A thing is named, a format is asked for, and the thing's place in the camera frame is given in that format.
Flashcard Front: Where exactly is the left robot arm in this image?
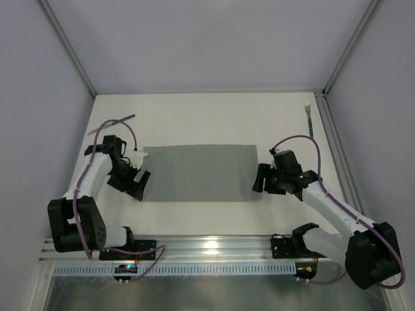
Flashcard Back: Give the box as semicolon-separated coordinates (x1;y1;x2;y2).
47;135;150;256

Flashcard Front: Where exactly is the right corner frame post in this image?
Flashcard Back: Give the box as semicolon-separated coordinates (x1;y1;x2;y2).
322;0;384;97

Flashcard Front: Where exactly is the aluminium right side rail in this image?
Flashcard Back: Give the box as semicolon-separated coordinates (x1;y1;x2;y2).
314;90;364;214

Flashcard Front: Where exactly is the fork with green handle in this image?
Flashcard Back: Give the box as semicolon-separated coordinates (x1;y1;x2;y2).
305;102;314;139

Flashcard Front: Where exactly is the corner frame post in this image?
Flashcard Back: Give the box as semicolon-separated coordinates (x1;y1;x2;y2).
322;0;384;97
37;0;97;98

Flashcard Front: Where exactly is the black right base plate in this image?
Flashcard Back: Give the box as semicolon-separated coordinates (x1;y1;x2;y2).
270;234;325;259

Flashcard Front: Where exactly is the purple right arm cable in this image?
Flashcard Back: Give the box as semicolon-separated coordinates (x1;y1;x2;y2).
269;134;406;289

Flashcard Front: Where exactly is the left corner frame post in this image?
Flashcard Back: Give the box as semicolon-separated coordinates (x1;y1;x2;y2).
37;0;97;98

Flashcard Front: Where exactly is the aluminium front rail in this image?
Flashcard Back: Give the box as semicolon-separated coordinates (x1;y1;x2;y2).
38;235;351;263

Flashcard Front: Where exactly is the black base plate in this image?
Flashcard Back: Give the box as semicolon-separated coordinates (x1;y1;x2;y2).
270;234;325;259
99;239;157;261

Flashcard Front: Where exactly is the left controller board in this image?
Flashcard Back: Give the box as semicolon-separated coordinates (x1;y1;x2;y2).
113;264;138;284

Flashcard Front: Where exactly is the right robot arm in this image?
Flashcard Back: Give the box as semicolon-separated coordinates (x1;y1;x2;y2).
252;150;404;290

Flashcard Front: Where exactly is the right controller board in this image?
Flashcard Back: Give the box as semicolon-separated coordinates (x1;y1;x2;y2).
294;262;318;282

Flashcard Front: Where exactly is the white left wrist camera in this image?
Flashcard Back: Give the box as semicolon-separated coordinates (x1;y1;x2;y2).
126;150;148;169

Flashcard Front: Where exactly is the aluminium rail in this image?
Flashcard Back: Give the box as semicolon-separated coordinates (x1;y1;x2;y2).
314;90;364;214
38;235;351;263

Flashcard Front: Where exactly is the grey cloth napkin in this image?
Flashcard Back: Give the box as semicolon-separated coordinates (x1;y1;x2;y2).
142;144;261;202

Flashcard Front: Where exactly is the knife with green handle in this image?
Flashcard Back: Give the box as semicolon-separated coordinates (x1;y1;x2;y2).
86;114;136;135

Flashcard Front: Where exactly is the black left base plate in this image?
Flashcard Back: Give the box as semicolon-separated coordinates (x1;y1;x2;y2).
99;239;157;261

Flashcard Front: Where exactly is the controller board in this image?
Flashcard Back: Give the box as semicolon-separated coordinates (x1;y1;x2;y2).
113;264;138;284
294;262;318;282

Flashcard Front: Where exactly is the slotted grey cable duct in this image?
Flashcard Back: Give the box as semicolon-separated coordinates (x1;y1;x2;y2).
53;262;296;277

